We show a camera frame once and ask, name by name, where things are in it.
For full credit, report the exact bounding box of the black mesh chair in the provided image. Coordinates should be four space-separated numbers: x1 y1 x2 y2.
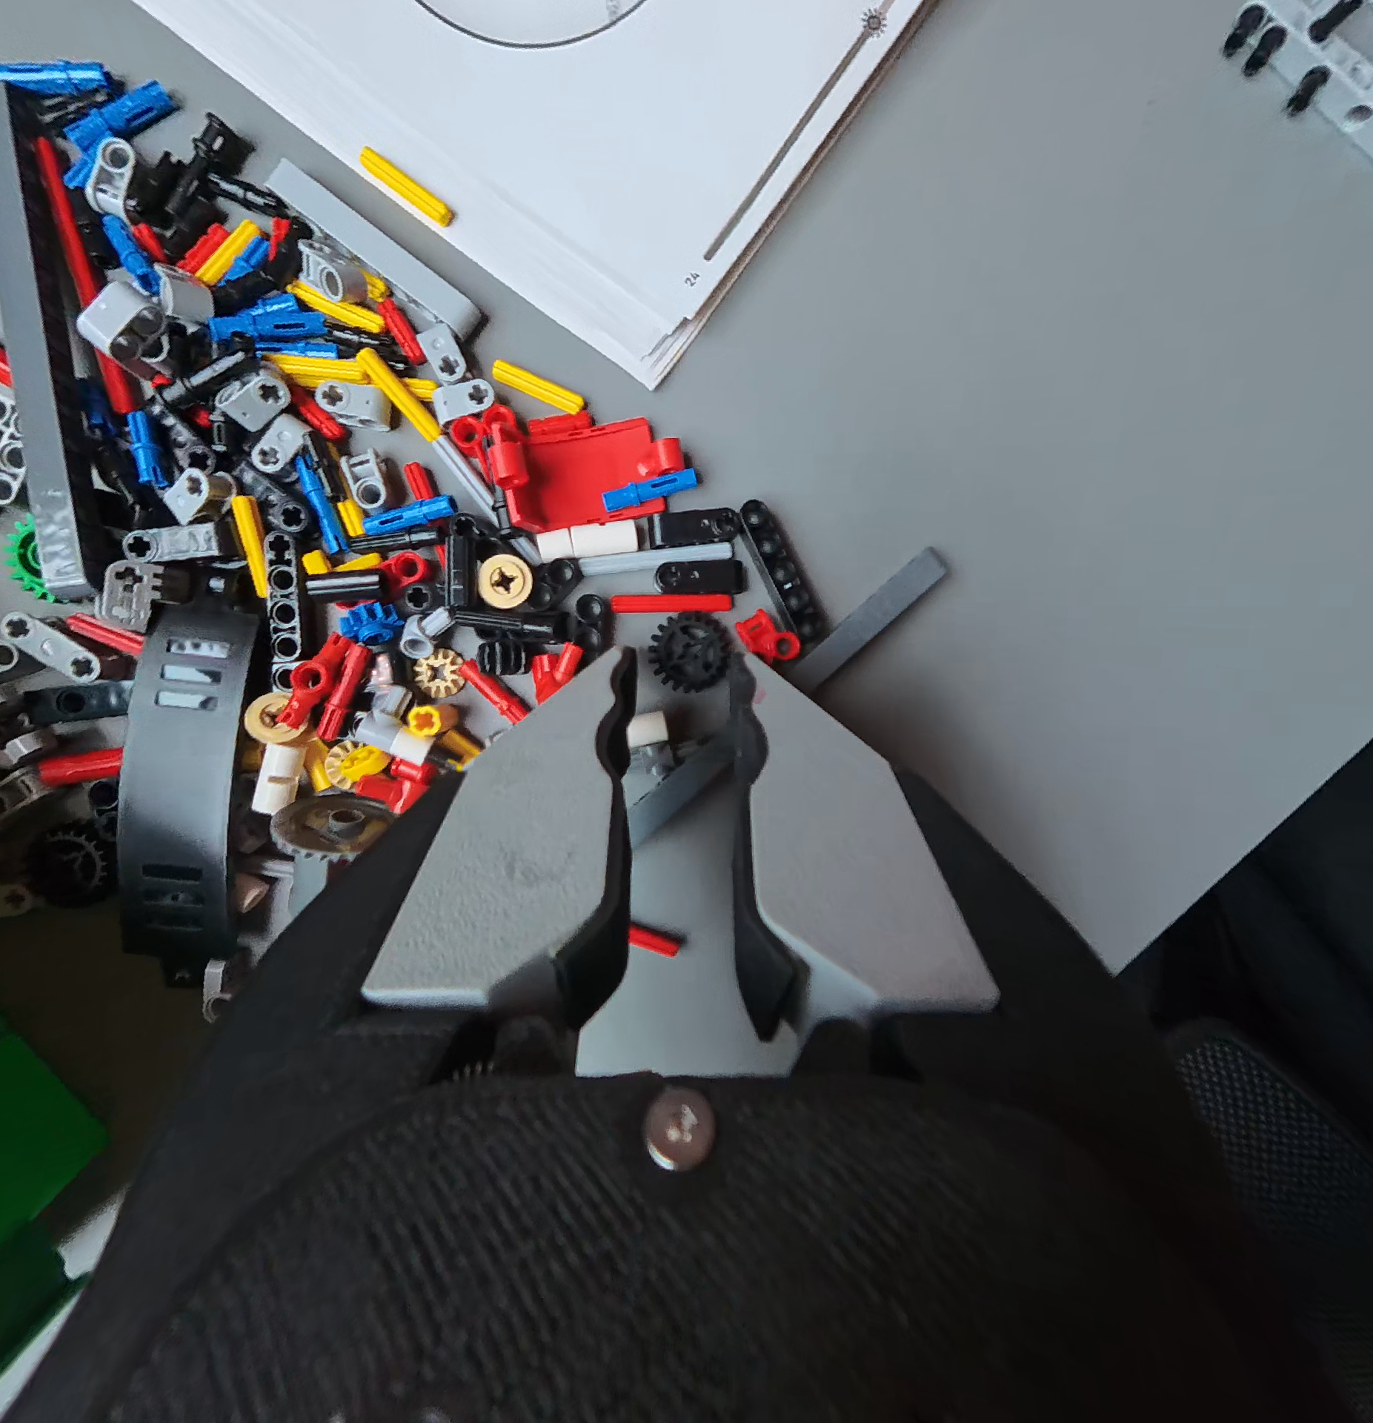
1168 1016 1373 1423

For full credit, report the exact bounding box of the black curved lego panel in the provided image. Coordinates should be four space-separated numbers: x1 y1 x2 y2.
116 606 263 986

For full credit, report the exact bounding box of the black lego gear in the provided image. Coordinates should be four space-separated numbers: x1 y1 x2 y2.
649 613 735 694

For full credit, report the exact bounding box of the light grey lego beam assembly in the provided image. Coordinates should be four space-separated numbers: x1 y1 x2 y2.
1222 0 1373 174

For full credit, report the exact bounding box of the red lego panel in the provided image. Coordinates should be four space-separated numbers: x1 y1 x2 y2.
488 415 687 533

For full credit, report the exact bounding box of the long light grey lego beam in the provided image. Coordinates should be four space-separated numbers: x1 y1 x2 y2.
263 159 487 340

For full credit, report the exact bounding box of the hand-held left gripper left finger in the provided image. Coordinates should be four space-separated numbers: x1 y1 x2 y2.
359 646 639 1034

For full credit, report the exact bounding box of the green plastic box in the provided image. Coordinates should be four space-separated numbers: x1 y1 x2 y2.
0 984 108 1353

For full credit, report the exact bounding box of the white instruction booklet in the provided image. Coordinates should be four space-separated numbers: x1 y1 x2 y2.
129 0 943 390

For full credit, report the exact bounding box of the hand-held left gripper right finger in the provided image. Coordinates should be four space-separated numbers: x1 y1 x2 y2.
727 653 1000 1045

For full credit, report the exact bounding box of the pile of mixed lego pieces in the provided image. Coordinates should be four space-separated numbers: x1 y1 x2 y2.
0 56 832 1003

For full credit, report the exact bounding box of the long dark grey lego tile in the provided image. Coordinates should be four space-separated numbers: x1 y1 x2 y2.
624 547 951 852

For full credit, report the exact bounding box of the yellow lego axle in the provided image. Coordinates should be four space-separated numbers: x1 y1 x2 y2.
359 147 456 231

